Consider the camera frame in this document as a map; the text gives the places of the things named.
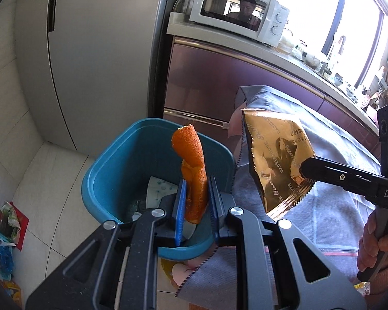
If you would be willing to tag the orange cardboard box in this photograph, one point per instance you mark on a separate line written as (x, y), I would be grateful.
(13, 292)

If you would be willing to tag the pink stool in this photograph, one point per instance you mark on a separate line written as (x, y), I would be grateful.
(184, 269)

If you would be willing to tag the checked grey tablecloth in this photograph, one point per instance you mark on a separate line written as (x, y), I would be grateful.
(329, 219)

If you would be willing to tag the grey refrigerator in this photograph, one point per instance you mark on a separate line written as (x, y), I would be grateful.
(93, 55)

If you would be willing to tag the pink under cloth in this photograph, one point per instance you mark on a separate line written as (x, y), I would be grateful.
(236, 124)

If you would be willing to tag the kitchen window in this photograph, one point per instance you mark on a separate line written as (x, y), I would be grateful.
(326, 13)

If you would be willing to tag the blue plastic bin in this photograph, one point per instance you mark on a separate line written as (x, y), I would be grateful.
(123, 168)

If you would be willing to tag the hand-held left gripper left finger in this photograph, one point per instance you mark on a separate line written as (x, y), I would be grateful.
(181, 213)

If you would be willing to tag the white microwave oven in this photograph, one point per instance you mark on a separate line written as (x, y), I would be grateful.
(236, 9)

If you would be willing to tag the gold snack bag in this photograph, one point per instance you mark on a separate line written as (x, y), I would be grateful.
(278, 155)

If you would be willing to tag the hanging brown cloth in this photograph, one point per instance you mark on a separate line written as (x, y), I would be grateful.
(342, 42)

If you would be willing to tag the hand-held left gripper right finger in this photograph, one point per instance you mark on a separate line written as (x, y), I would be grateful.
(213, 206)

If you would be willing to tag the white kitchen countertop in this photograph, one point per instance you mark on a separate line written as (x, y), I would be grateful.
(245, 46)

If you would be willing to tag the orange peel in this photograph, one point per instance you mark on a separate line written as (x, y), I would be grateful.
(192, 168)

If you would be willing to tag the white floral paper napkin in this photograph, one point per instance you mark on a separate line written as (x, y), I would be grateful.
(158, 190)

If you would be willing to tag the person's right hand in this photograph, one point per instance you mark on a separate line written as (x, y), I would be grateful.
(368, 248)

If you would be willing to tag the white plastic container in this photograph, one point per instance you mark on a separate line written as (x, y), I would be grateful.
(285, 42)

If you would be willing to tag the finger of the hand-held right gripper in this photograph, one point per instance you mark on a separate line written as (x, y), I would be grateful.
(336, 176)

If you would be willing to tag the red gift bag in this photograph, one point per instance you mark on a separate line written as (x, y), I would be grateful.
(13, 222)

